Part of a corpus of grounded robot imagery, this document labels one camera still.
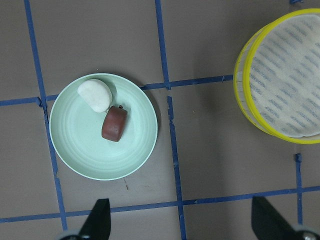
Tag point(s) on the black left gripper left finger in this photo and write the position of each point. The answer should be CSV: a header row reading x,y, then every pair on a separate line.
x,y
98,223

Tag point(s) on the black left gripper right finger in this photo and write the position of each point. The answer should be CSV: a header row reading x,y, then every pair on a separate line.
x,y
267,223

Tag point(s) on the brown steamed bun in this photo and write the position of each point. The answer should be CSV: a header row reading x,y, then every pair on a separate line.
x,y
114,123

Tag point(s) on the white steamed bun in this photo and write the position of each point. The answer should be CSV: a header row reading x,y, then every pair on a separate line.
x,y
96,94

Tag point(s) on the yellow rimmed steamer basket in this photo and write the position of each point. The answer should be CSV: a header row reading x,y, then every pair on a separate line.
x,y
276,77

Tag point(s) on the light green round plate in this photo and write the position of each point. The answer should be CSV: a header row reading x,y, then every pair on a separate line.
x,y
108,145

